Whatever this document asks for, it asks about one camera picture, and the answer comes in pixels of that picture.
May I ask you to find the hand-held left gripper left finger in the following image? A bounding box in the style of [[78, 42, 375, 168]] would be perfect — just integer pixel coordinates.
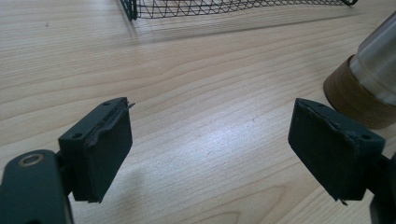
[[57, 96, 136, 203]]

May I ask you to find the steel bottle with wooden base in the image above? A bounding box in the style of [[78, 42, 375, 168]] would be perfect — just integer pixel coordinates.
[[322, 10, 396, 131]]

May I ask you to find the black wire mesh basket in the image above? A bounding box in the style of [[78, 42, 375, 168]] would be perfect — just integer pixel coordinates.
[[120, 0, 359, 22]]

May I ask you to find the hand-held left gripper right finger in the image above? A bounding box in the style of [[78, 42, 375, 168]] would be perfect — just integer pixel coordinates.
[[288, 97, 387, 206]]

